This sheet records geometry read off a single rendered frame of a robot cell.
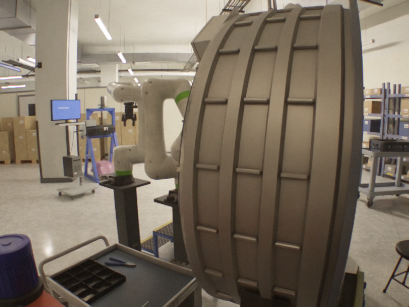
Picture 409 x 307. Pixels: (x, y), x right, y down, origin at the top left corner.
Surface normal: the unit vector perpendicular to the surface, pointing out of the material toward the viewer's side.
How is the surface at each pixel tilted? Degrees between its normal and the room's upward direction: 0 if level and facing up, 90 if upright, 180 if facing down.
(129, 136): 90
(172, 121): 90
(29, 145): 90
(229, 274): 111
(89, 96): 90
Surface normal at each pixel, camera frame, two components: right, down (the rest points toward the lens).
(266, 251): -0.49, 0.28
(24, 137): 0.18, 0.15
